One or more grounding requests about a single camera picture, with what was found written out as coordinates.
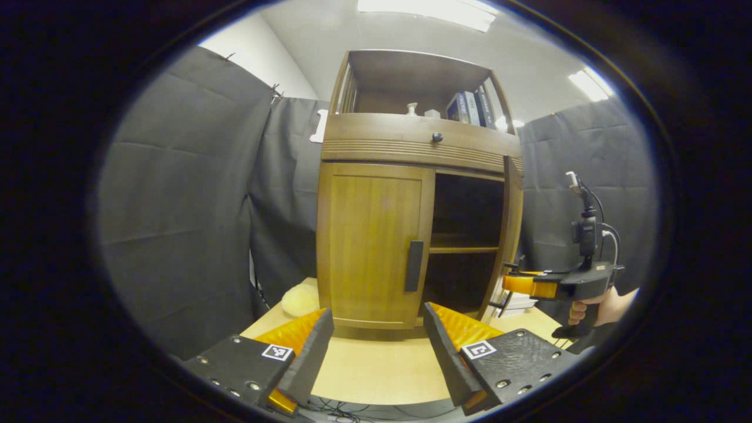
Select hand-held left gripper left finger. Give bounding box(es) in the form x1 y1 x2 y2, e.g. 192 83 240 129
182 308 334 419

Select wooden inner cabinet shelf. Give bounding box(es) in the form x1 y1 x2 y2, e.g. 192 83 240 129
429 233 501 255

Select wooden double-door shoe cabinet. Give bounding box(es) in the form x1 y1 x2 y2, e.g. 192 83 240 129
315 49 525 330

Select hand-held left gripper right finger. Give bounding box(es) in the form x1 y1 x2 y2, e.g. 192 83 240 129
423 303 582 415

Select black left door handle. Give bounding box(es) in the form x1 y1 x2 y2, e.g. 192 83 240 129
404 240 425 293

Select tangled black floor cables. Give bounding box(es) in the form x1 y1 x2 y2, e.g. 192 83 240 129
305 396 460 423

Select black backdrop cloth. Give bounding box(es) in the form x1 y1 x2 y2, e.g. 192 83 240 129
97 46 659 359

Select dark blue book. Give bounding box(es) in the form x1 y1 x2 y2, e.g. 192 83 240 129
446 93 469 123
475 89 498 129

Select wooden cabinet drawer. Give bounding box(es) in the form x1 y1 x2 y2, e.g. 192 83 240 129
321 113 523 176

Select pale yellow plush toy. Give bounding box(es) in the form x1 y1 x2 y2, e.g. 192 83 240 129
281 284 321 318

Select long ceiling light panel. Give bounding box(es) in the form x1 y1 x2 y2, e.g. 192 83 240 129
357 0 498 33

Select small ceiling light panel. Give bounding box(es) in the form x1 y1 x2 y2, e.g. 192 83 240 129
568 66 615 103

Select wooden cabinet door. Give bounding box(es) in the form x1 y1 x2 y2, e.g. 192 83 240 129
317 162 437 329
479 155 525 323

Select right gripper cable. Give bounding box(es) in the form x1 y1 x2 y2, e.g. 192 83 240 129
589 187 622 267

